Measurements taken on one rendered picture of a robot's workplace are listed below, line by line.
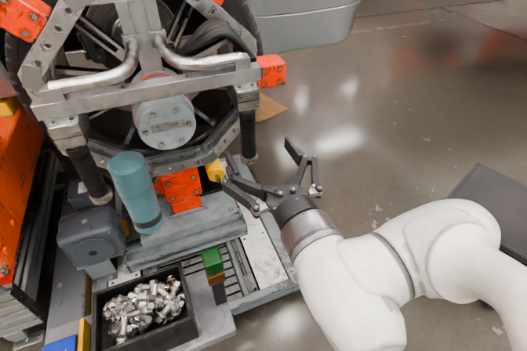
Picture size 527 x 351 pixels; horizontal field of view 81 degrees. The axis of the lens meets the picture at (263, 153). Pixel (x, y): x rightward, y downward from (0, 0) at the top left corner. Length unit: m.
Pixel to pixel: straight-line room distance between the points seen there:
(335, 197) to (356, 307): 1.31
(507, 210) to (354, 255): 1.10
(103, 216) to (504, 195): 1.52
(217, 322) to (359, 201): 1.08
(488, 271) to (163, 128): 0.62
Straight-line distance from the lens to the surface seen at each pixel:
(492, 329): 1.59
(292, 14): 1.30
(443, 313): 1.53
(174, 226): 1.32
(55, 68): 0.94
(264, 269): 1.34
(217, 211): 1.33
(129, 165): 0.83
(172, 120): 0.72
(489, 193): 1.52
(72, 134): 0.64
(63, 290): 1.45
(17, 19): 0.80
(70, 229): 1.22
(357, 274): 0.44
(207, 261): 0.70
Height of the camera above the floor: 1.26
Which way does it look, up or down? 41 degrees down
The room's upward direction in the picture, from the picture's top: straight up
